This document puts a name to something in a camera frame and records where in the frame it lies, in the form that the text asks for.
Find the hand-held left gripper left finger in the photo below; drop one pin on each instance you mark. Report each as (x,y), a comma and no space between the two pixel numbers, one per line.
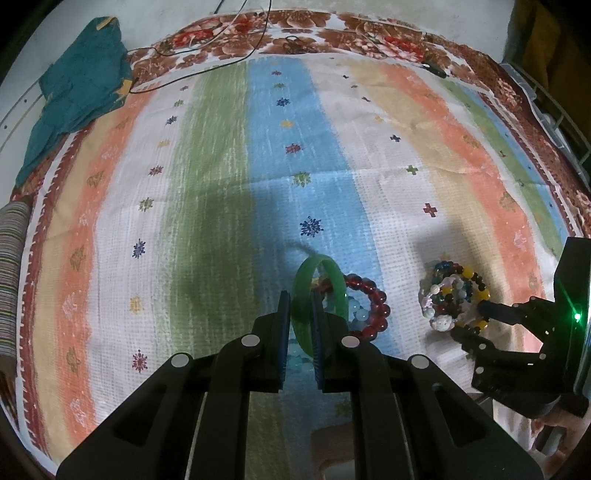
(284,341)

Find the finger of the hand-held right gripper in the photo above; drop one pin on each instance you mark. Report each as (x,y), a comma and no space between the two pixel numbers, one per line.
(503,369)
(517,314)

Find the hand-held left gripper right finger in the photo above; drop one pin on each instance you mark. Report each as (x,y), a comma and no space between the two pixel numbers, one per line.
(317,341)

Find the green jade bangle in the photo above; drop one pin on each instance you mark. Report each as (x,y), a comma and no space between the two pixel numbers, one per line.
(340,286)

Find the person's right hand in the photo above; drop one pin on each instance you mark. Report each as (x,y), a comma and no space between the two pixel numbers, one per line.
(556,420)

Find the striped woven cloth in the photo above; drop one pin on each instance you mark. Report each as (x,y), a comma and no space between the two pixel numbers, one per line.
(207,194)

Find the small black device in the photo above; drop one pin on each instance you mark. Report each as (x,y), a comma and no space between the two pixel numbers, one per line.
(435,69)

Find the striped fabric roll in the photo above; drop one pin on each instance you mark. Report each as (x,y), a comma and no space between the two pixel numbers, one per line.
(11,277)

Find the teal cloth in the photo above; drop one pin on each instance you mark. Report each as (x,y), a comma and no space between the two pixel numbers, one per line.
(78,83)

